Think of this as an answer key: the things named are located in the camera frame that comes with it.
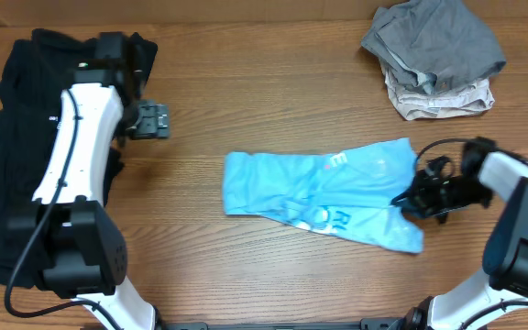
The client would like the light blue t-shirt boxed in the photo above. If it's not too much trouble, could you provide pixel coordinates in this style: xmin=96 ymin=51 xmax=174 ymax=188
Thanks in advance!
xmin=222 ymin=138 xmax=424 ymax=254

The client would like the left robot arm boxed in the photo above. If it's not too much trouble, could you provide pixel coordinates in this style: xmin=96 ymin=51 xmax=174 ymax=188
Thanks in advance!
xmin=4 ymin=32 xmax=170 ymax=330

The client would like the folded grey garment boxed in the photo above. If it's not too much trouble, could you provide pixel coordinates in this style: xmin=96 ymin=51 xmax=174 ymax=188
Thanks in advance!
xmin=361 ymin=0 xmax=506 ymax=94

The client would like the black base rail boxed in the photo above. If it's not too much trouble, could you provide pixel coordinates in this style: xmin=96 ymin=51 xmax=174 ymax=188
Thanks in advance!
xmin=155 ymin=317 xmax=404 ymax=330

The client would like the folded beige garment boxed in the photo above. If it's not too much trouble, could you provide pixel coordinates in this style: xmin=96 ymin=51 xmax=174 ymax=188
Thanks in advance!
xmin=380 ymin=61 xmax=495 ymax=121

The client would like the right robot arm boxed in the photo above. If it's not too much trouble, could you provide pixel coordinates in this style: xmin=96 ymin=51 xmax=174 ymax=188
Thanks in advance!
xmin=391 ymin=137 xmax=528 ymax=330

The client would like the black t-shirt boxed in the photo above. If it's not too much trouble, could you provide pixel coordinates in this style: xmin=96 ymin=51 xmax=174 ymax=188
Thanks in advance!
xmin=0 ymin=27 xmax=159 ymax=290

